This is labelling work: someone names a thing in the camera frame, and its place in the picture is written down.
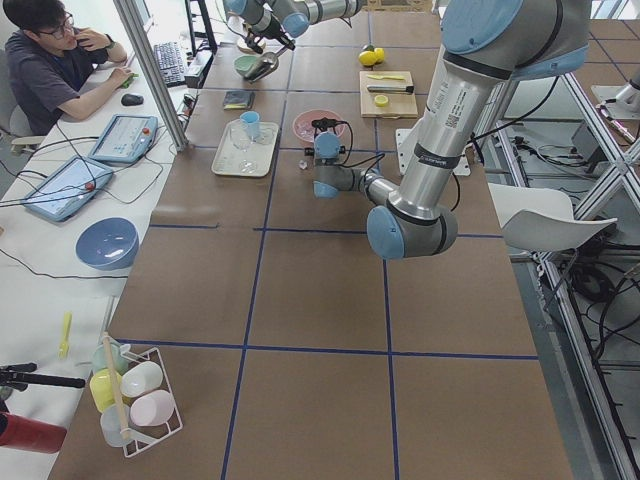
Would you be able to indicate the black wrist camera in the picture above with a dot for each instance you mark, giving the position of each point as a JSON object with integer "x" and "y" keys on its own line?
{"x": 325, "y": 124}

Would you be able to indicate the light blue cup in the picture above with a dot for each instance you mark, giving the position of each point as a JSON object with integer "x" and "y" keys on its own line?
{"x": 251, "y": 122}

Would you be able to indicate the pink cup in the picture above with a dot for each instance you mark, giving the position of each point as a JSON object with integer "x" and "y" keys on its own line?
{"x": 152, "y": 409}

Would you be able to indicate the wooden cutting board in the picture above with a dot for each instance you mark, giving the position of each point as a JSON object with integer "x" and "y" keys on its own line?
{"x": 401, "y": 105}

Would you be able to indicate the mint green bowl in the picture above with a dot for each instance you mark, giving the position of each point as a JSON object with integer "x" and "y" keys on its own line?
{"x": 248, "y": 67}

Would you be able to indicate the yellow cup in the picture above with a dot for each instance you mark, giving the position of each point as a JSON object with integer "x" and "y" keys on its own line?
{"x": 101, "y": 390}

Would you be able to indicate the silver black knife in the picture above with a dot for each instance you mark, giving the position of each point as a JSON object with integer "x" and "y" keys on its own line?
{"x": 408, "y": 89}

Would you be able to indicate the yellow plastic knife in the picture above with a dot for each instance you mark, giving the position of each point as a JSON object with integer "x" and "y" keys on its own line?
{"x": 385, "y": 77}

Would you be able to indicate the black computer mouse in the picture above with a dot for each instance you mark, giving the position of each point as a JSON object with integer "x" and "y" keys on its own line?
{"x": 131, "y": 99}

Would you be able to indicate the clear ice cube pile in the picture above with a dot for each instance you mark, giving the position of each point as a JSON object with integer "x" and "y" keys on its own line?
{"x": 305, "y": 130}

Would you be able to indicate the black keyboard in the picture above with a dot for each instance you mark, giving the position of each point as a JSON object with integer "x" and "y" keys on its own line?
{"x": 171, "y": 63}

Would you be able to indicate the pink bowl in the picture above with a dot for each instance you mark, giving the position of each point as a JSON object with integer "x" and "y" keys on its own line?
{"x": 316, "y": 114}

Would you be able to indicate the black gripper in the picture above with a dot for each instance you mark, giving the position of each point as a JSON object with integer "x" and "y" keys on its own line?
{"x": 268, "y": 30}

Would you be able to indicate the blue bowl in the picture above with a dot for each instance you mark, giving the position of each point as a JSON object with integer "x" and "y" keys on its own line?
{"x": 109, "y": 244}

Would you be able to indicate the white cup rack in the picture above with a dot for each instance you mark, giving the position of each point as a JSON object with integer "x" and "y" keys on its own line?
{"x": 115, "y": 423}

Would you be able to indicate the white serving tray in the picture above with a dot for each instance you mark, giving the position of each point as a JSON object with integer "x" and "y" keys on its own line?
{"x": 236, "y": 155}

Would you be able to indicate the metal ice scoop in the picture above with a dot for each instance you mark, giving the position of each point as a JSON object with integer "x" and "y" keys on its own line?
{"x": 264, "y": 65}

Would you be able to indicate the yellow plastic fork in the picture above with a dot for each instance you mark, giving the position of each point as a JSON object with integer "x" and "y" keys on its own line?
{"x": 64, "y": 341}

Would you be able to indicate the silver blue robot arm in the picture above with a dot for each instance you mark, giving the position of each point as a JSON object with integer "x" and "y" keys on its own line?
{"x": 483, "y": 43}
{"x": 285, "y": 20}

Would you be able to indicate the clear wine glass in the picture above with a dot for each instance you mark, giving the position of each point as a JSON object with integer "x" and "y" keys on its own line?
{"x": 242, "y": 143}

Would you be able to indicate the white cup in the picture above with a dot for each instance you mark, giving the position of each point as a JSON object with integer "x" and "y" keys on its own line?
{"x": 141, "y": 379}

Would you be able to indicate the yellow lemon half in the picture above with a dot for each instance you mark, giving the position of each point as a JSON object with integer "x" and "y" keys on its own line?
{"x": 381, "y": 101}

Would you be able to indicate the wooden mug tree stand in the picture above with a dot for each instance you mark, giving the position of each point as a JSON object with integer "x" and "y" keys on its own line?
{"x": 237, "y": 32}

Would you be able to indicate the blue teach pendant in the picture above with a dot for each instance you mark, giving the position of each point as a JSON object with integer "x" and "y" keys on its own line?
{"x": 125, "y": 139}
{"x": 68, "y": 189}

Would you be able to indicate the dark grey folded cloth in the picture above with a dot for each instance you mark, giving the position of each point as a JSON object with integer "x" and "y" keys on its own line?
{"x": 238, "y": 100}

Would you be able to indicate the white chair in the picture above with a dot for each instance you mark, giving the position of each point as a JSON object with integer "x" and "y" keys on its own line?
{"x": 541, "y": 219}

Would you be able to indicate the person in dark shirt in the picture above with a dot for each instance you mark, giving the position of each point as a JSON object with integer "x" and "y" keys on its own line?
{"x": 49, "y": 60}

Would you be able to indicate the red bottle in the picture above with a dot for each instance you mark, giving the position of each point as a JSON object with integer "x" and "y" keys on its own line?
{"x": 27, "y": 434}

